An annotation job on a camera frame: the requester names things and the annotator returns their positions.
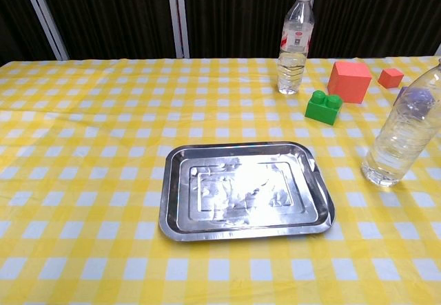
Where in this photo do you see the rectangular metal tray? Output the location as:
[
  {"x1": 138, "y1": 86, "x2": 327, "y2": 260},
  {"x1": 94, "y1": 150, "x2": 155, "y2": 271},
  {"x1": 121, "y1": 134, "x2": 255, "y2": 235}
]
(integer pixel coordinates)
[{"x1": 158, "y1": 141, "x2": 336, "y2": 242}]

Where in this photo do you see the yellow checked tablecloth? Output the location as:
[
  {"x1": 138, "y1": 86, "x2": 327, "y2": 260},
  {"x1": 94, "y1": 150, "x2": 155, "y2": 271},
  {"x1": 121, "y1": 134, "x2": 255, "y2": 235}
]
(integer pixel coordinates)
[{"x1": 0, "y1": 56, "x2": 441, "y2": 305}]

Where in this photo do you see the bottle with green cap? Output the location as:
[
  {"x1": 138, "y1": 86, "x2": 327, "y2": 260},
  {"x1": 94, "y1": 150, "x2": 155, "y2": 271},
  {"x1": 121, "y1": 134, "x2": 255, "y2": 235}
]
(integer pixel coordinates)
[{"x1": 360, "y1": 56, "x2": 441, "y2": 188}]

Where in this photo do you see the large orange cube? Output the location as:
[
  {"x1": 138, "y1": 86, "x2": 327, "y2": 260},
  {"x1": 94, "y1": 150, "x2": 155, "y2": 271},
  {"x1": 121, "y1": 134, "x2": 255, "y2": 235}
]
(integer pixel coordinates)
[{"x1": 327, "y1": 61, "x2": 373, "y2": 105}]

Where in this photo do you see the small orange cube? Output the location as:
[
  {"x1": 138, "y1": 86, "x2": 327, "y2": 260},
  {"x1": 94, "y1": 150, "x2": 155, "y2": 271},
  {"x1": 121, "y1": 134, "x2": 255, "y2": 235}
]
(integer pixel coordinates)
[{"x1": 377, "y1": 67, "x2": 404, "y2": 90}]

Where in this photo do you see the purple cube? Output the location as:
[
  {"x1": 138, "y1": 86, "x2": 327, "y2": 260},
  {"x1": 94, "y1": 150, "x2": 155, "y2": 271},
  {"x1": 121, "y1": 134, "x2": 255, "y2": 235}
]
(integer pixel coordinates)
[{"x1": 397, "y1": 85, "x2": 435, "y2": 120}]

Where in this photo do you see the green building brick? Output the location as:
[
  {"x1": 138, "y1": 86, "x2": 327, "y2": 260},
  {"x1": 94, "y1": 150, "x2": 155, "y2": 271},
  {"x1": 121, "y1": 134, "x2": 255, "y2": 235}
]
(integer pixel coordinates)
[{"x1": 304, "y1": 90, "x2": 343, "y2": 126}]

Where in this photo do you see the bottle with white cap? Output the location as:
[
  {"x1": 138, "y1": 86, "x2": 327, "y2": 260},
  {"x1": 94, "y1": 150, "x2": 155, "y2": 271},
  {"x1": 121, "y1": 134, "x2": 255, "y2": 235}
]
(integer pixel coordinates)
[{"x1": 277, "y1": 0, "x2": 316, "y2": 96}]

